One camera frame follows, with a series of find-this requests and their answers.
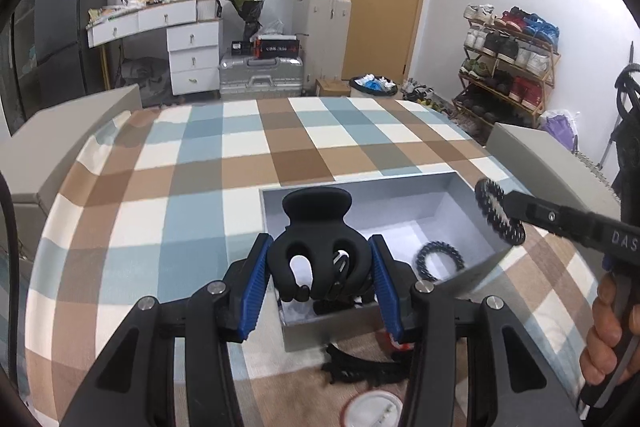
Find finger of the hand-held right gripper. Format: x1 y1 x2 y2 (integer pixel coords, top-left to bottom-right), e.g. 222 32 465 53
502 189 608 239

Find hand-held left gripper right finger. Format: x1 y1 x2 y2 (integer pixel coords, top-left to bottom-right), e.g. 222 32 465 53
367 234 583 427

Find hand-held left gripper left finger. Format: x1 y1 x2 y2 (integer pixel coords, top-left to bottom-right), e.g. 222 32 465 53
60 232 274 427

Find black round hair accessory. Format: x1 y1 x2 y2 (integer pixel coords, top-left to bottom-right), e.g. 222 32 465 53
474 178 527 245

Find grey cardboard box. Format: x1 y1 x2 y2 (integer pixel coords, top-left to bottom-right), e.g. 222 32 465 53
259 172 516 354

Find black hair claw clip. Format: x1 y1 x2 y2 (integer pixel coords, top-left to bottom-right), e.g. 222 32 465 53
269 188 376 314

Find white round lid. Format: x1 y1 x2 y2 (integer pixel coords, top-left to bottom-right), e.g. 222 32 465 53
340 392 403 427

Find person's right hand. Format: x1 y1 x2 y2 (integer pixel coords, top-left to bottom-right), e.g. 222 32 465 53
580 273 625 386

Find grey upholstered bench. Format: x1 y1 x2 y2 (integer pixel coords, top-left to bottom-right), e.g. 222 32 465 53
0 84 143 258
486 123 621 208

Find purple bag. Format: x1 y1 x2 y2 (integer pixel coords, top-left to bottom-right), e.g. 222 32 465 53
540 109 578 152

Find plaid tablecloth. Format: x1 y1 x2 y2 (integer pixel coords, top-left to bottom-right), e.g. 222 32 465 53
20 97 616 427

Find wooden shoe rack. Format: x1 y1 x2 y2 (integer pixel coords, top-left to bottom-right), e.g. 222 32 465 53
452 14 561 130

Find rows of racked shoes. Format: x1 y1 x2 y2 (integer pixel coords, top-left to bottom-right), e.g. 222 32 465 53
457 4 560 122

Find group of loose shoes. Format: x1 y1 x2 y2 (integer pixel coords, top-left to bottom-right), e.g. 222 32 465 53
400 77 453 114

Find black basin with rags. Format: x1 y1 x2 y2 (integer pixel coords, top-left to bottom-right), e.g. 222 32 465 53
349 74 398 96

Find silver suitcase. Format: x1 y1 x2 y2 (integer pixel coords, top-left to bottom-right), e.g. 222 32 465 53
219 54 305 102

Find small brown cardboard box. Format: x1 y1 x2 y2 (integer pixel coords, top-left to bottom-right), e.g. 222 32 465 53
315 78 352 98

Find grey fabric bag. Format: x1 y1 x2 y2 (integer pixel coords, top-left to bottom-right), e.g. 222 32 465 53
120 57 173 108

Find black box with red print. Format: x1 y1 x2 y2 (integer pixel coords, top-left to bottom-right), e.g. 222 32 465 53
252 34 303 60

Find white desk with drawers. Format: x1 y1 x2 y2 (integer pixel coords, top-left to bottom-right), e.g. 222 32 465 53
86 0 223 96

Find white suitcase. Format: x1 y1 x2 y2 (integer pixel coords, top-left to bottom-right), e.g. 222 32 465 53
292 0 353 92

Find dark wrapped flower bouquet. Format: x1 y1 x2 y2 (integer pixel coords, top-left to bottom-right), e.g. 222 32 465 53
225 0 265 42

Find dark glass cabinet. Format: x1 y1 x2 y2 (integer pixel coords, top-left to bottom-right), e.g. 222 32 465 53
7 0 38 132

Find dark grey refrigerator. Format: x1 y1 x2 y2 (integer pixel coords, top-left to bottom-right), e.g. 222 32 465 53
10 0 118 108

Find black beaded bracelet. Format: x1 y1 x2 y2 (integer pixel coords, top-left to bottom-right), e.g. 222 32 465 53
415 242 467 282

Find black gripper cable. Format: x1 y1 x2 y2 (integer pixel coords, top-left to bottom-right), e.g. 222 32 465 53
0 177 23 390
611 62 640 208

